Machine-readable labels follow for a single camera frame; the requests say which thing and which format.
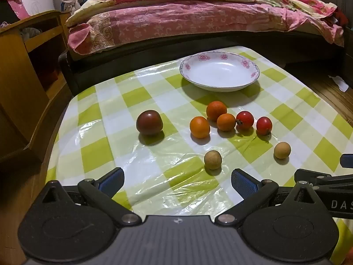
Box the tan longan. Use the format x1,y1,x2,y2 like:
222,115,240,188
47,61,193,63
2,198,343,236
274,142,292,159
204,150,223,170

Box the white floral plate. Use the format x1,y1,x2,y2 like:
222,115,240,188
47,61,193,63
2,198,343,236
179,51,260,92

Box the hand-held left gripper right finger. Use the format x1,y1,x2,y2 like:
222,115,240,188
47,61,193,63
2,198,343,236
214,168,327,227

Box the white paper scrap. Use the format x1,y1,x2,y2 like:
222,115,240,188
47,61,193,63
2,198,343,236
328,75,349,92

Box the pink floral quilt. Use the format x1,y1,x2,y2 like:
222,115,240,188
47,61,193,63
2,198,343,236
67,0,345,56

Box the red cherry tomato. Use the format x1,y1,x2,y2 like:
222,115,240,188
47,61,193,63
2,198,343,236
256,116,273,136
236,111,255,130

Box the dark red tomato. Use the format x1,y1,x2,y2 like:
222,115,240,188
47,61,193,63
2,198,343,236
136,110,163,136

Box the dark bed frame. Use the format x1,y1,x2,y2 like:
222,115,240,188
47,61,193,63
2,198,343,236
59,29,353,96

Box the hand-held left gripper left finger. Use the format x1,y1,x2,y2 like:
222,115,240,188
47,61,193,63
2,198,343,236
41,167,142,227

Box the green checked tablecloth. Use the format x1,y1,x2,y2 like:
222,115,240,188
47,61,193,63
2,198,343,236
45,45,353,265

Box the wooden cabinet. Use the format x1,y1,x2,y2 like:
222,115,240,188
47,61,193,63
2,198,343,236
0,9,73,164

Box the small orange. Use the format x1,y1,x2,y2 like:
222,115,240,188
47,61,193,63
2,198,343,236
217,113,237,132
189,116,211,139
206,101,228,122

